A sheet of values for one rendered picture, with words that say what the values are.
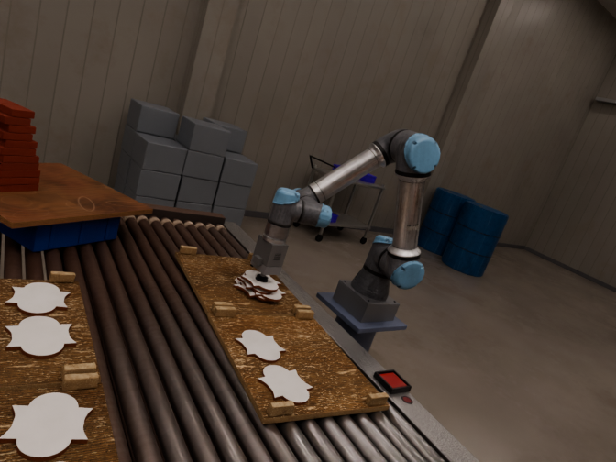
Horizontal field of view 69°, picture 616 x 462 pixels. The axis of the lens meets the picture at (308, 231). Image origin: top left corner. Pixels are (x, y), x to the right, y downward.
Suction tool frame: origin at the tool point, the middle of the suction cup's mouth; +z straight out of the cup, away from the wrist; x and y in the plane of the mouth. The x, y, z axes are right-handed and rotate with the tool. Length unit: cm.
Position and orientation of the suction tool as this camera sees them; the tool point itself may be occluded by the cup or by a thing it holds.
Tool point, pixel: (260, 281)
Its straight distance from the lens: 148.8
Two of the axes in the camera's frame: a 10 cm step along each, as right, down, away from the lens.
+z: -3.0, 9.2, 2.6
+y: 5.9, 3.9, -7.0
